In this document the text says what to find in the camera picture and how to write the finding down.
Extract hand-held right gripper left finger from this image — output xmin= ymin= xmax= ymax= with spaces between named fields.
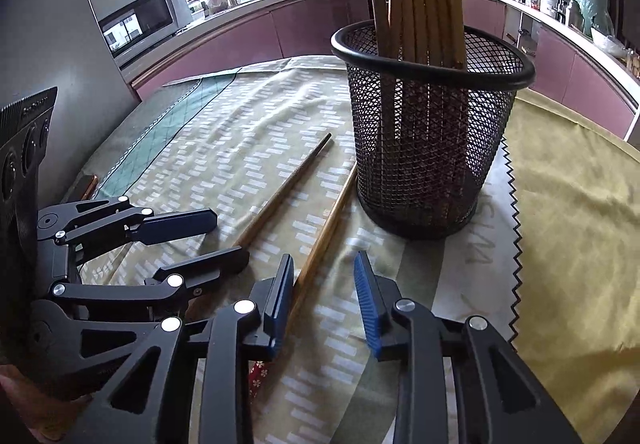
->
xmin=65 ymin=254 xmax=296 ymax=444

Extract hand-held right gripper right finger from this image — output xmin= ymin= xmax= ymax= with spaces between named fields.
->
xmin=353 ymin=251 xmax=583 ymax=444

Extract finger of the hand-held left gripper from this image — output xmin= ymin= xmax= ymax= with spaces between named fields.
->
xmin=37 ymin=196 xmax=218 ymax=247
xmin=27 ymin=246 xmax=250 ymax=400

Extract light wooden chopstick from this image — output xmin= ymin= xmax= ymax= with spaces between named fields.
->
xmin=247 ymin=163 xmax=358 ymax=397

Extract dark wooden chopstick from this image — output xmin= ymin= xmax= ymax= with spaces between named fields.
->
xmin=232 ymin=133 xmax=333 ymax=249

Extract black mesh utensil holder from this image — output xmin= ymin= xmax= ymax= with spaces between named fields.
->
xmin=331 ymin=20 xmax=536 ymax=241

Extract person's left forearm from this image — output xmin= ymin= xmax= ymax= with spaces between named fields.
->
xmin=0 ymin=364 xmax=93 ymax=444

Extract patterned beige tablecloth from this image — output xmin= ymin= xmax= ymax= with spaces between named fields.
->
xmin=60 ymin=54 xmax=523 ymax=444

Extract grey refrigerator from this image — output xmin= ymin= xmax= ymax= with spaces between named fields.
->
xmin=0 ymin=0 xmax=143 ymax=225

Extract silver microwave oven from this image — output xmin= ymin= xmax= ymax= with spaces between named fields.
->
xmin=98 ymin=0 xmax=193 ymax=70

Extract yellow cloth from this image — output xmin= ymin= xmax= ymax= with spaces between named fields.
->
xmin=440 ymin=88 xmax=640 ymax=444

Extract pink kitchen cabinets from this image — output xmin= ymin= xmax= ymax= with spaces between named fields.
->
xmin=132 ymin=0 xmax=640 ymax=142

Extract green food cover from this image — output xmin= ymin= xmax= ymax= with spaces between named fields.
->
xmin=571 ymin=0 xmax=615 ymax=37

